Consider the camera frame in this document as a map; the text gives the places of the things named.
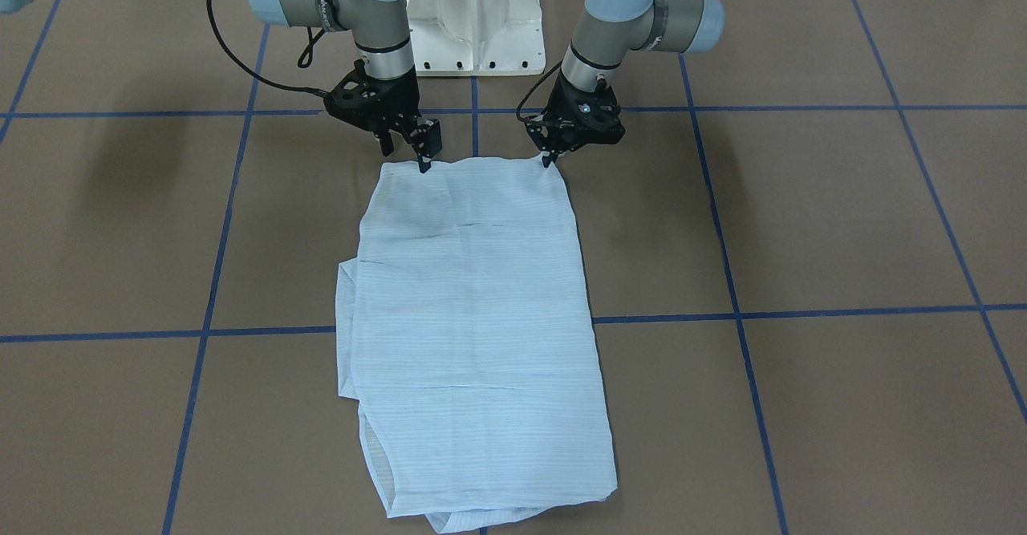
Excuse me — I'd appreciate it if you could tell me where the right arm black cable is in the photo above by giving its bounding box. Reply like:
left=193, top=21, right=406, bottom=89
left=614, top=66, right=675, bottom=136
left=206, top=0, right=354, bottom=103

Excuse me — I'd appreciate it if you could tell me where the light blue button-up shirt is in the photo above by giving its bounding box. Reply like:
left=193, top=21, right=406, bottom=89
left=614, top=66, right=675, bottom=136
left=336, top=157, right=619, bottom=534

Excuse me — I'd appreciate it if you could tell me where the white pedestal column base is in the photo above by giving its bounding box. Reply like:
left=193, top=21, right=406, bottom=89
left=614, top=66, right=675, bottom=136
left=407, top=0, right=546, bottom=78

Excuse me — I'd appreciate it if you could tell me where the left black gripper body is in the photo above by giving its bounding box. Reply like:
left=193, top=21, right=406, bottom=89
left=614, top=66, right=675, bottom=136
left=526, top=70, right=610, bottom=155

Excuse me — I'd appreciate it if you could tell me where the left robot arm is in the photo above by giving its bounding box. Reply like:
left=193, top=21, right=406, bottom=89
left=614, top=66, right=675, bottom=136
left=518, top=0, right=726, bottom=168

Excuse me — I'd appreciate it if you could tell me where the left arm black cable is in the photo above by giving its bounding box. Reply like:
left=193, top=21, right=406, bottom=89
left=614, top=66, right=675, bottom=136
left=516, top=60, right=566, bottom=123

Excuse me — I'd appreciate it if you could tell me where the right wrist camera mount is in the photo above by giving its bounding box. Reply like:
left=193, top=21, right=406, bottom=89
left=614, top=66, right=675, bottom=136
left=324, top=60, right=396, bottom=157

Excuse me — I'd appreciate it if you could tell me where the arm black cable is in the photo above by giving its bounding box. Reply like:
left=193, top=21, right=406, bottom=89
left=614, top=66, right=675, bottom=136
left=516, top=60, right=566, bottom=123
left=206, top=0, right=354, bottom=103

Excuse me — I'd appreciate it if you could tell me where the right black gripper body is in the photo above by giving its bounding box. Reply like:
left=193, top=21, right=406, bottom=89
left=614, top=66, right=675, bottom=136
left=373, top=68, right=443, bottom=159

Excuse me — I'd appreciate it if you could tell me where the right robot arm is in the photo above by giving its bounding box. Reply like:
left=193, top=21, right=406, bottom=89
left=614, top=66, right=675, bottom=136
left=205, top=0, right=443, bottom=171

